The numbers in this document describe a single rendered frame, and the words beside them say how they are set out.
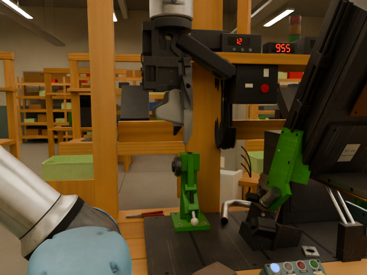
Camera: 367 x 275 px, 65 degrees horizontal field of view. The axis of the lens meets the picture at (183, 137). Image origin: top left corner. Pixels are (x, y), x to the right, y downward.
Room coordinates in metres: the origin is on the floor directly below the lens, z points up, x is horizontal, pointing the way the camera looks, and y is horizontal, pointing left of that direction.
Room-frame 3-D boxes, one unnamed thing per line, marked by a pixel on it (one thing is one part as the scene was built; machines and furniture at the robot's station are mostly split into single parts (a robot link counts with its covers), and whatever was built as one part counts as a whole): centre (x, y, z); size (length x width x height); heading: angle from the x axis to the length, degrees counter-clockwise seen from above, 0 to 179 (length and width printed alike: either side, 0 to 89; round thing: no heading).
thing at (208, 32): (1.17, -0.10, 1.59); 0.15 x 0.07 x 0.07; 99
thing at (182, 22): (0.52, 0.03, 1.43); 0.09 x 0.08 x 0.12; 99
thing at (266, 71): (1.19, -0.27, 1.42); 0.17 x 0.12 x 0.15; 99
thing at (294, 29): (1.32, -0.49, 1.67); 0.05 x 0.05 x 0.05
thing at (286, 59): (1.26, -0.38, 1.52); 0.90 x 0.25 x 0.04; 99
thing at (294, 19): (1.32, -0.49, 1.71); 0.05 x 0.05 x 0.04
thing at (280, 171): (0.93, -0.35, 1.17); 0.13 x 0.12 x 0.20; 99
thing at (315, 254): (0.84, -0.39, 0.90); 0.06 x 0.04 x 0.01; 170
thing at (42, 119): (9.95, 3.98, 1.11); 3.01 x 0.54 x 2.23; 97
